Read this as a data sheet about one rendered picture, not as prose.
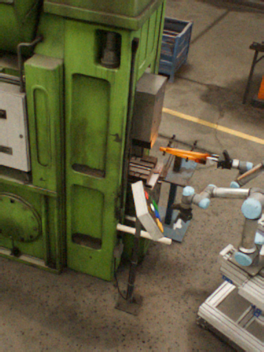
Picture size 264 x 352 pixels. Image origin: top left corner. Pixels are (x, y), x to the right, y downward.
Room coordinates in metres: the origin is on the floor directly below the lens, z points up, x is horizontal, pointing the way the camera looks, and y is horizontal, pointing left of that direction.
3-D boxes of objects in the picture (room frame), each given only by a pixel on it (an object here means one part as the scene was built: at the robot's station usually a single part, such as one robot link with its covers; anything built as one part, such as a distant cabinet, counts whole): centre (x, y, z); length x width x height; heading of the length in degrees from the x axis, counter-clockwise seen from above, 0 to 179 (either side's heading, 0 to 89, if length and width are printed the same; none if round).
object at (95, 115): (2.89, 0.25, 1.15); 0.44 x 0.26 x 2.30; 75
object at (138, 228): (2.52, -0.11, 0.54); 0.04 x 0.04 x 1.08; 75
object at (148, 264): (3.06, -0.22, 0.01); 0.58 x 0.39 x 0.01; 165
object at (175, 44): (7.20, -0.12, 0.36); 1.20 x 0.80 x 0.72; 70
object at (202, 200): (2.48, -0.52, 1.23); 0.11 x 0.11 x 0.08; 58
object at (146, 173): (3.13, 0.02, 0.96); 0.42 x 0.20 x 0.09; 75
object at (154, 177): (3.18, 0.02, 0.69); 0.56 x 0.38 x 0.45; 75
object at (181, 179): (3.51, -0.44, 0.69); 0.40 x 0.30 x 0.02; 162
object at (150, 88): (3.17, 0.01, 1.56); 0.42 x 0.39 x 0.40; 75
